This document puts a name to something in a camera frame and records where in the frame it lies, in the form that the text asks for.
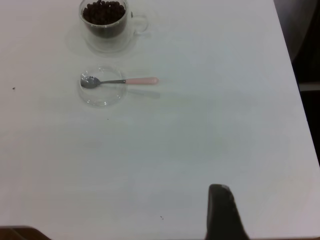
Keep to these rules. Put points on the coffee beans pile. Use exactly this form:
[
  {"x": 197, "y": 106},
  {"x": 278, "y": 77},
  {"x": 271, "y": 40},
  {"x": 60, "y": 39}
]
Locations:
[{"x": 103, "y": 12}]

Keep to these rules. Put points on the clear glass saucer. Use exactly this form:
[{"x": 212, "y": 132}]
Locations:
[{"x": 105, "y": 100}]

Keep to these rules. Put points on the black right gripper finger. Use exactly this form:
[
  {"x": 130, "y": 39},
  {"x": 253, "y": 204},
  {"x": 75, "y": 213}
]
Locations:
[{"x": 225, "y": 217}]

